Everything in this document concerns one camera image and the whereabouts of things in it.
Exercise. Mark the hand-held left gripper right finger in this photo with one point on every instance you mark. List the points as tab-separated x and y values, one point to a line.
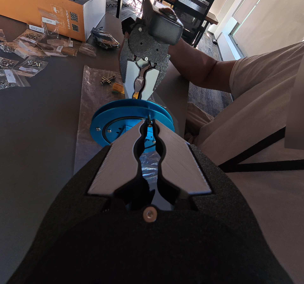
182	167

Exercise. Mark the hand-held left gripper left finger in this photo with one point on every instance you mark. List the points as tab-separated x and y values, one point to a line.
114	170

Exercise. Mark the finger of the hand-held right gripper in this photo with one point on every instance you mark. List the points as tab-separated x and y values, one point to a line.
130	79
150	82

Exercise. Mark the bundle of long bolts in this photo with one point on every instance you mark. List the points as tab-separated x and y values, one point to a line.
108	79

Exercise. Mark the blue metal turntable base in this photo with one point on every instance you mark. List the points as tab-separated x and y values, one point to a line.
114	113

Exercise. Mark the thin metal rod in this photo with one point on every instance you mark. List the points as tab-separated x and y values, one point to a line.
149	120

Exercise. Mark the person's right forearm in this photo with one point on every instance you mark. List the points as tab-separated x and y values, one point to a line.
201	67

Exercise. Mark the grey desk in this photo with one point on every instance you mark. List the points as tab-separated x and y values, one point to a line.
35	146

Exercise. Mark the crumpled dark plastic bag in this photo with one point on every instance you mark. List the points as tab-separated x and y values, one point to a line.
105	40

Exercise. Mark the clear plastic bag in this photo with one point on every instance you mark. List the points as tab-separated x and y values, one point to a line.
90	94

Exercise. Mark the black office chair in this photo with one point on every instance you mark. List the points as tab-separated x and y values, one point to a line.
197	1

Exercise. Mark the person's torso in pale shirt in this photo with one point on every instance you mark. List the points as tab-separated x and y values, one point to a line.
261	122

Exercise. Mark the pile of small screw bags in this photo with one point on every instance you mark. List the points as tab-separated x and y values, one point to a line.
30	51

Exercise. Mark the white roller blinds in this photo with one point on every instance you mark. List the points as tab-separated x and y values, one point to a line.
261	15

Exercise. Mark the orange cardboard box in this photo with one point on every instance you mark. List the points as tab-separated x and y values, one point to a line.
35	3

